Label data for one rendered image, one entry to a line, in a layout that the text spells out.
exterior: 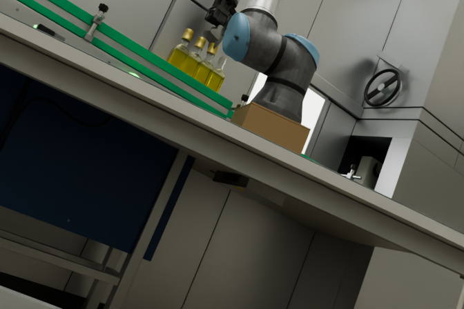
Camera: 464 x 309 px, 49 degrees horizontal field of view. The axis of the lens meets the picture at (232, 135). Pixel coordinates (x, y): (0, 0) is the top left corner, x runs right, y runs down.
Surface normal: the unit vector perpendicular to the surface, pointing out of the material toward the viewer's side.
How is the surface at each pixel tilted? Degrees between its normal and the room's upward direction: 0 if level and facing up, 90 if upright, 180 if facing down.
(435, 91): 90
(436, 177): 90
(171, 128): 90
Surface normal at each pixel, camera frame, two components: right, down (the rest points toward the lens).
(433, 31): -0.75, -0.44
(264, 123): 0.26, -0.11
